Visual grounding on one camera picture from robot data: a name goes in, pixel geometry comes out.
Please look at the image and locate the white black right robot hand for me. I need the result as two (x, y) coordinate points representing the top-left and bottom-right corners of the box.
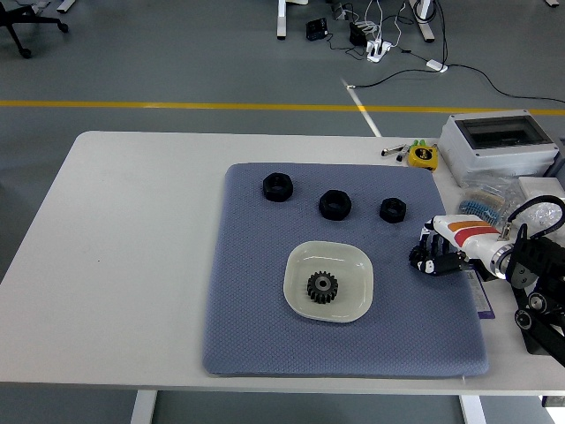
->
(408, 214), (509, 277)

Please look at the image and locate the large black gear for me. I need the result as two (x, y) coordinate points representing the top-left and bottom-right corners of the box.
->
(305, 269), (339, 306)

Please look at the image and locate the small black hex nut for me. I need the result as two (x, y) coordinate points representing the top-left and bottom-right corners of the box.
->
(379, 197), (408, 225)

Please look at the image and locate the white flat box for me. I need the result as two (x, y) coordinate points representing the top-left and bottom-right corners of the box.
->
(517, 176), (565, 201)

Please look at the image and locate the large black hex nut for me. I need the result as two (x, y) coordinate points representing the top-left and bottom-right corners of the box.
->
(261, 171), (294, 203)
(318, 189), (353, 221)

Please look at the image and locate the black box device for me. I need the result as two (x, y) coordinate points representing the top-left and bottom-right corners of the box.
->
(305, 19), (328, 42)

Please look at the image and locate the blue bristle brush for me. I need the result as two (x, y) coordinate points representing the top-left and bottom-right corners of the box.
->
(458, 189), (504, 222)

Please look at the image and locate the clear plastic bag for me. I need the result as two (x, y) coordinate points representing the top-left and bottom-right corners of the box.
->
(458, 174), (524, 222)

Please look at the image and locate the white purple leaflet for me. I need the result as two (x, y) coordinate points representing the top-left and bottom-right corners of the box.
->
(465, 269), (496, 320)

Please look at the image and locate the clear bubble wrap bag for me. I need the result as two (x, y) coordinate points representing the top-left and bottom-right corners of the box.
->
(520, 198), (565, 239)

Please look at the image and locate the yellow tape measure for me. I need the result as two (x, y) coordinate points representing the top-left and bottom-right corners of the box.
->
(406, 144), (439, 172)

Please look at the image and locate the blue-grey case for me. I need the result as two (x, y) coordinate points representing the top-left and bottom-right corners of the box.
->
(549, 136), (565, 178)

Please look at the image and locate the white square dish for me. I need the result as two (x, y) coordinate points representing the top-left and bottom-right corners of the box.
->
(282, 239), (375, 325)

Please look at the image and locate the white table leg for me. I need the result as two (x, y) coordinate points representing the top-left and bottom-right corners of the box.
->
(130, 390), (158, 424)
(458, 394), (487, 424)

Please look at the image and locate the white power strip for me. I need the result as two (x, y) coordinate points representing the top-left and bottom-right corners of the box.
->
(365, 39), (394, 63)

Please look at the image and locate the white desk leg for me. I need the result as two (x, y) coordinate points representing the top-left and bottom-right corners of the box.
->
(409, 0), (437, 43)
(276, 0), (289, 41)

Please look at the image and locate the black power adapter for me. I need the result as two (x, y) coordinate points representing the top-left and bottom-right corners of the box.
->
(348, 21), (368, 46)

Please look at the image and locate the blue-grey textured mat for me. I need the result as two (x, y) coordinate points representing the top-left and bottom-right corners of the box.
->
(201, 162), (490, 379)

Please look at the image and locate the black office chair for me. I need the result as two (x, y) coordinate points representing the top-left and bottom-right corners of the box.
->
(0, 0), (71, 60)

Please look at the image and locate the grey electrical enclosure box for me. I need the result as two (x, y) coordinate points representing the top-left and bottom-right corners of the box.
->
(437, 110), (561, 189)

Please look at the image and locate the black floor cable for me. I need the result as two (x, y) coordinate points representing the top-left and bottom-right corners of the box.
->
(348, 64), (565, 105)

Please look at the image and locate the white charging cable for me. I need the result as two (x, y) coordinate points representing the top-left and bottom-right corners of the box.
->
(364, 0), (405, 48)

